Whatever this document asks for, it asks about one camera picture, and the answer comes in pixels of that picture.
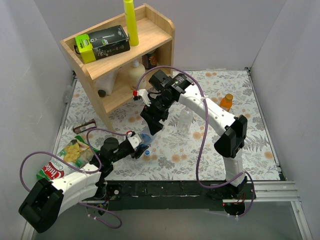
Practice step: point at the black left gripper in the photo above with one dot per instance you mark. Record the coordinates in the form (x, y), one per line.
(126, 148)

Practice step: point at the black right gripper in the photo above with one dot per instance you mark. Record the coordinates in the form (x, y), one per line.
(154, 116)

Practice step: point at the blue label water bottle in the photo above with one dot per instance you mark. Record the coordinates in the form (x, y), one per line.
(146, 137)

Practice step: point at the orange juice bottle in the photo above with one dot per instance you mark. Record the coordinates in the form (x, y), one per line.
(226, 105)

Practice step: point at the orange bottle cap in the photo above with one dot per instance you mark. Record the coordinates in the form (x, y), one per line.
(229, 97)

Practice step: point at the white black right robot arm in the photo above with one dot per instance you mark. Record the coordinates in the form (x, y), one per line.
(232, 130)

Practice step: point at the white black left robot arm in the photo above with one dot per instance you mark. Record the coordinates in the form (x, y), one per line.
(50, 197)

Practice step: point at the cream lotion pump bottle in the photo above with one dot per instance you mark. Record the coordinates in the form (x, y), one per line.
(135, 71)

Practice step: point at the yellow tall bottle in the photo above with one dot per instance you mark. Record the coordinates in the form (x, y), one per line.
(131, 23)

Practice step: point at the clear plastic cup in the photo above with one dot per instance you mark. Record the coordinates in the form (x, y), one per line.
(185, 120)

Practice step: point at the floral patterned table mat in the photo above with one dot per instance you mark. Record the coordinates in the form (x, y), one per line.
(176, 156)

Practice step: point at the brown chocolate bar wrapper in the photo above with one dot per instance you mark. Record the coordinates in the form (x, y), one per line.
(91, 124)

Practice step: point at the white jug black cap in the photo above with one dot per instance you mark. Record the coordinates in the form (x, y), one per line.
(105, 84)

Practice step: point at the dark jar on shelf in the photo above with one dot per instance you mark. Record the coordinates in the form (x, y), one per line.
(149, 60)

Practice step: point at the chips snack bag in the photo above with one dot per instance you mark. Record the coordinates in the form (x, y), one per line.
(76, 153)

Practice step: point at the wooden shelf unit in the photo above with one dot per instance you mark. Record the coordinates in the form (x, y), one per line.
(155, 32)

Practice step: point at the black green product box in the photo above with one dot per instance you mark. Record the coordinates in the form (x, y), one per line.
(101, 44)

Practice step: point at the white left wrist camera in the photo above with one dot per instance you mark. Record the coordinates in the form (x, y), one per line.
(134, 139)

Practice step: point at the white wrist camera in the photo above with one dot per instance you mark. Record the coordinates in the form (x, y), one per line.
(142, 94)
(134, 139)

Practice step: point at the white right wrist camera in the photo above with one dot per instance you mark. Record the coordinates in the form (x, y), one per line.
(142, 94)

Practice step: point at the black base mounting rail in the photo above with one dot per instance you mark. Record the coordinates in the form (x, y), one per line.
(121, 195)

